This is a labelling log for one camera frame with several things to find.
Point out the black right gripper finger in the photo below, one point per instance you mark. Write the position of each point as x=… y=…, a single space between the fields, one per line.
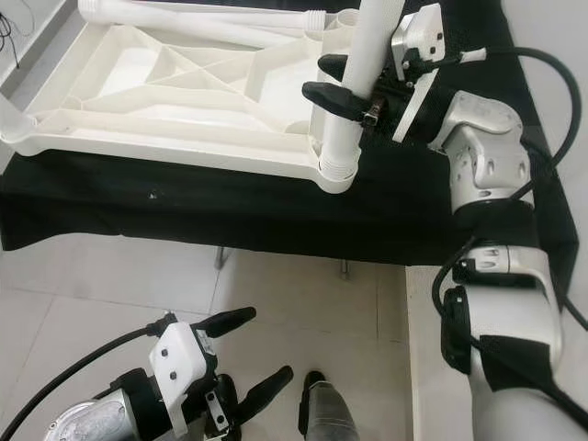
x=333 y=66
x=335 y=101

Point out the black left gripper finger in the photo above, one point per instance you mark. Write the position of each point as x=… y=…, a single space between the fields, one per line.
x=262 y=390
x=228 y=321

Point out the white plastic children table top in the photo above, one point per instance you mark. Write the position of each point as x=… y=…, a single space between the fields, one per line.
x=147 y=92

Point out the grey robot right leg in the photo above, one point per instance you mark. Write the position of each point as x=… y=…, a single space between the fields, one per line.
x=326 y=413

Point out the black tablecloth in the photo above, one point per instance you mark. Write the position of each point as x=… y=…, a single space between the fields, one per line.
x=193 y=220

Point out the metal table leg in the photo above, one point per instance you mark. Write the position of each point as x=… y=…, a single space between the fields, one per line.
x=343 y=269

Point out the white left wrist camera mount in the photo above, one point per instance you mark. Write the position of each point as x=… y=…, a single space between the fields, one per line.
x=179 y=363

